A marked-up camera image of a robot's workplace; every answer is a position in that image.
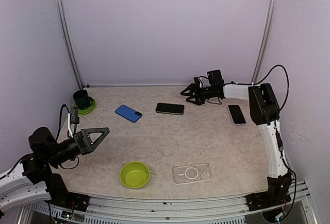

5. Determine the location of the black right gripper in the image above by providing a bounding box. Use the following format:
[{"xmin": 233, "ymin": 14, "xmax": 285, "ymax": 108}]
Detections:
[{"xmin": 181, "ymin": 82, "xmax": 215, "ymax": 105}]

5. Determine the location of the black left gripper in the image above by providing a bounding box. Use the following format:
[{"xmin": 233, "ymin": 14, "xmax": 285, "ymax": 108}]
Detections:
[{"xmin": 46, "ymin": 127, "xmax": 109, "ymax": 167}]

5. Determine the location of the black smartphone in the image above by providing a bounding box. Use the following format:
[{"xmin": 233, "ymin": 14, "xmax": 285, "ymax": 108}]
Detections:
[
  {"xmin": 155, "ymin": 102, "xmax": 185, "ymax": 116},
  {"xmin": 228, "ymin": 105, "xmax": 246, "ymax": 125}
]

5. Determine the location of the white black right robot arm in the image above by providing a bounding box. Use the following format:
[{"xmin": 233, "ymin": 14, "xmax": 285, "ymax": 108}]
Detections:
[{"xmin": 180, "ymin": 70, "xmax": 292, "ymax": 209}]

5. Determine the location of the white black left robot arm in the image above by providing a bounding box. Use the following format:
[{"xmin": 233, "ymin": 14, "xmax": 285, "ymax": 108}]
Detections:
[{"xmin": 1, "ymin": 127, "xmax": 110, "ymax": 216}]

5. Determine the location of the green saucer plate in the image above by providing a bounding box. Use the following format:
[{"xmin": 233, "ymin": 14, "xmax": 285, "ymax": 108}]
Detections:
[{"xmin": 78, "ymin": 97, "xmax": 96, "ymax": 116}]

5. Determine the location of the dark green mug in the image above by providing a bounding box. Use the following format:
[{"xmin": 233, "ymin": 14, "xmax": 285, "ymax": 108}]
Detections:
[{"xmin": 73, "ymin": 90, "xmax": 92, "ymax": 110}]

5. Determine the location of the green bowl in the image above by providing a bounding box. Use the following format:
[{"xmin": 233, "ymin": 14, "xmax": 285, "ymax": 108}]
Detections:
[{"xmin": 120, "ymin": 162, "xmax": 151, "ymax": 189}]

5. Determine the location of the blue smartphone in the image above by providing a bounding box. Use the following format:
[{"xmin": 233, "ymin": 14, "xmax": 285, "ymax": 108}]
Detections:
[{"xmin": 115, "ymin": 105, "xmax": 142, "ymax": 123}]

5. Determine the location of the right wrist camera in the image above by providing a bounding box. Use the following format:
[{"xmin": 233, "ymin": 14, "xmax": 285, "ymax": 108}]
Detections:
[{"xmin": 194, "ymin": 77, "xmax": 204, "ymax": 88}]

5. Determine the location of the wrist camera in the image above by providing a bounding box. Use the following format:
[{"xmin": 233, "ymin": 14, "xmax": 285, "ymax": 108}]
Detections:
[
  {"xmin": 67, "ymin": 106, "xmax": 80, "ymax": 137},
  {"xmin": 194, "ymin": 77, "xmax": 204, "ymax": 88}
]

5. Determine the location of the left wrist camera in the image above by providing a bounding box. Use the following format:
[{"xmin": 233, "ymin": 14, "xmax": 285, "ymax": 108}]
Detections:
[{"xmin": 67, "ymin": 106, "xmax": 80, "ymax": 137}]

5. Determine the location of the right aluminium frame post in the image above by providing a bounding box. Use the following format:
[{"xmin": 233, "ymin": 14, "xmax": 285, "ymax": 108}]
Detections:
[{"xmin": 251, "ymin": 0, "xmax": 277, "ymax": 83}]

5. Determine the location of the aluminium frame post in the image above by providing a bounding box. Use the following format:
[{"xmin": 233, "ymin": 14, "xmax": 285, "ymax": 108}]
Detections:
[
  {"xmin": 251, "ymin": 0, "xmax": 277, "ymax": 83},
  {"xmin": 55, "ymin": 0, "xmax": 84, "ymax": 90}
]

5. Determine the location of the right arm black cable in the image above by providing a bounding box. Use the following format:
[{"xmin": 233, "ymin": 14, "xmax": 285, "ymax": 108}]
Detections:
[{"xmin": 198, "ymin": 64, "xmax": 297, "ymax": 206}]

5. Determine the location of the front aluminium rail base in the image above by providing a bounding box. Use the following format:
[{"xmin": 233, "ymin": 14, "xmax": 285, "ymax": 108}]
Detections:
[{"xmin": 16, "ymin": 181, "xmax": 319, "ymax": 223}]

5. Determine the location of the left aluminium frame post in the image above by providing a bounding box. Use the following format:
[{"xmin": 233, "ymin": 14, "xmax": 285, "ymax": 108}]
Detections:
[{"xmin": 55, "ymin": 0, "xmax": 84, "ymax": 90}]

